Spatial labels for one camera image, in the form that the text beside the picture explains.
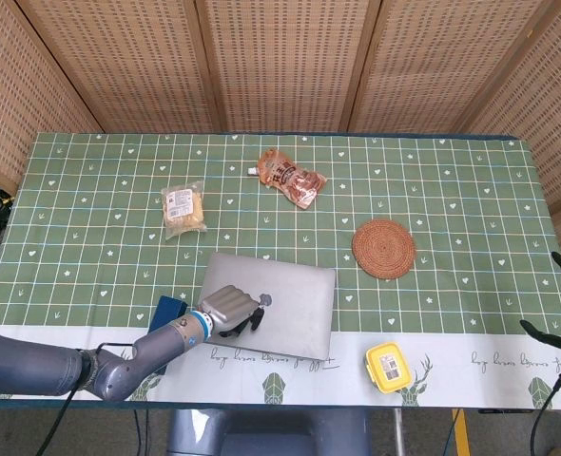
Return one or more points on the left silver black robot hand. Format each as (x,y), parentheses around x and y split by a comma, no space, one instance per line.
(230,311)

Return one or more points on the silver laptop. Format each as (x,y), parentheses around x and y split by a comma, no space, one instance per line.
(271,304)

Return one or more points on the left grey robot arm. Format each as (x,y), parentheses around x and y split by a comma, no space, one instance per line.
(95,356)

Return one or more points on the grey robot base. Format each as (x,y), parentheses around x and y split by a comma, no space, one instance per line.
(271,432)

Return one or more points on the blue rectangular box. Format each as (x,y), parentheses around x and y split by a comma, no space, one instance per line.
(166,311)

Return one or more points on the green checked tablecloth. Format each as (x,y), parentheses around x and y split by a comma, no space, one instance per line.
(280,218)

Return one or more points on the clear bag of yellow snacks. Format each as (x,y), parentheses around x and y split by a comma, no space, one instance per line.
(184,209)

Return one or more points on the orange sauce pouch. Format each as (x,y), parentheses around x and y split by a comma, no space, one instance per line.
(290,178)

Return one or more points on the round woven rattan coaster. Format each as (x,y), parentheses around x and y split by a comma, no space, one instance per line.
(384,249)

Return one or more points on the yellow lidded food container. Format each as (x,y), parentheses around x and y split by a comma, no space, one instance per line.
(389,367)

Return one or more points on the bamboo folding screen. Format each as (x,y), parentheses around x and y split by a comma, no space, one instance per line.
(280,66)

